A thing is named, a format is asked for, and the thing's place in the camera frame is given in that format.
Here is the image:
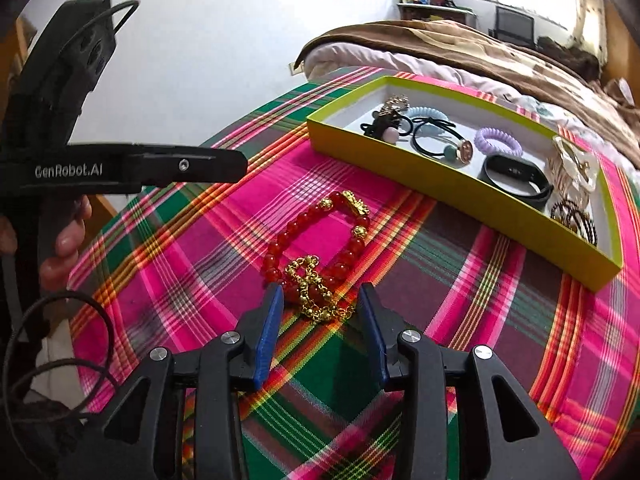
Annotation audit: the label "bed with brown blanket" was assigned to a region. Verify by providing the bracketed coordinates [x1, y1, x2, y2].
[295, 20, 640, 167]

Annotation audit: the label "dark thin bangles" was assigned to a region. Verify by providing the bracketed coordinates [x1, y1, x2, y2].
[550, 199, 599, 247]

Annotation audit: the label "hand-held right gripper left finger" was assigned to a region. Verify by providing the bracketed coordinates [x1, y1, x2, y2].
[75, 284, 286, 480]

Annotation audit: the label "purple spiral hair tie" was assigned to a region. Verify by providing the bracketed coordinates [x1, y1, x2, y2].
[472, 127, 522, 162]

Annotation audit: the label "red bead bracelet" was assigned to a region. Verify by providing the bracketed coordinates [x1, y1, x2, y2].
[262, 190, 373, 293]

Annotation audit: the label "patterned curtain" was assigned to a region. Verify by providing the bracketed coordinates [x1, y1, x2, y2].
[570, 0, 609, 62]

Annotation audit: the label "person's left hand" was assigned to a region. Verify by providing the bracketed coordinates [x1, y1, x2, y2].
[39, 195, 94, 292]

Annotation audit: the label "black hair tie round charm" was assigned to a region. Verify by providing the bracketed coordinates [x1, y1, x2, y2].
[411, 117, 474, 166]

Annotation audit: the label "black cable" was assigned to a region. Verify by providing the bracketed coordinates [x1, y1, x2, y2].
[0, 255, 123, 480]

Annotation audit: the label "pale floral duvet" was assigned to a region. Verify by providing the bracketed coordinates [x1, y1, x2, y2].
[302, 42, 571, 126]

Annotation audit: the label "green-edged white box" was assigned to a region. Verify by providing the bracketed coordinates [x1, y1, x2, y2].
[306, 75, 623, 292]

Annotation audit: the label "clear hair claw clip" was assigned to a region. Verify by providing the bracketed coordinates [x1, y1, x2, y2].
[546, 135, 600, 194]

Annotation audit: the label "gold chain bracelet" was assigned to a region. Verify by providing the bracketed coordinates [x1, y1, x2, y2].
[285, 255, 358, 323]

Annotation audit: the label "wooden wardrobe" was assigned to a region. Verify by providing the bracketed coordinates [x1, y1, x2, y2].
[602, 0, 640, 88]

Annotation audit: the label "black smart band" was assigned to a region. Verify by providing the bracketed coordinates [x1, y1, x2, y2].
[477, 154, 556, 212]

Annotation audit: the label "wooden shelf desk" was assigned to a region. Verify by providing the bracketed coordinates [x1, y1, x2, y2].
[397, 2, 479, 29]

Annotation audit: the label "pink green plaid cloth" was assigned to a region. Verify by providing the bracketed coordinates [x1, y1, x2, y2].
[67, 65, 640, 480]

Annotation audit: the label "bronze flower hair ornament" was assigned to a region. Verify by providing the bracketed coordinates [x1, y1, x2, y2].
[382, 94, 412, 117]

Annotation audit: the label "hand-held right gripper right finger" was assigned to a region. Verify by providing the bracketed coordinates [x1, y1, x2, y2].
[359, 282, 583, 480]

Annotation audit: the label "black hair tie pink bead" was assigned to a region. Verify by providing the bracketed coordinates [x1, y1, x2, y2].
[360, 110, 416, 144]

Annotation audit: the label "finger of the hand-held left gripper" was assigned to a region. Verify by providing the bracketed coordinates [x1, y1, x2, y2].
[127, 144, 249, 186]

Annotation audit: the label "black television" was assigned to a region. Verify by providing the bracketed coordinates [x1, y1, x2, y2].
[495, 5, 537, 42]

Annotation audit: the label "light blue spiral hair tie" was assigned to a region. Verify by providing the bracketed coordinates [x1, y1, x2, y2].
[407, 105, 449, 137]

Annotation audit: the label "dark clothes pile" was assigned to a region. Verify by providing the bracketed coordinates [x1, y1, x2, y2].
[537, 37, 602, 82]

